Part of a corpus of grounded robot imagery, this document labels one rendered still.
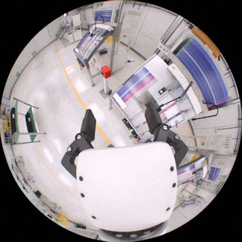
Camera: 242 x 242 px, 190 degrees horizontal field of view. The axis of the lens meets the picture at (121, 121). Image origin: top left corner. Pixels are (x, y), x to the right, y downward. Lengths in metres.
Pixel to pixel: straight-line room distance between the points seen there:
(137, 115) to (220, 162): 1.46
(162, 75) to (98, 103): 1.34
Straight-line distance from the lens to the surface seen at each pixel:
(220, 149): 1.46
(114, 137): 1.60
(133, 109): 0.85
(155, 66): 0.81
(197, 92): 0.79
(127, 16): 1.42
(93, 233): 0.18
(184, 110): 0.76
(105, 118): 1.61
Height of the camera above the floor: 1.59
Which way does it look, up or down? 79 degrees down
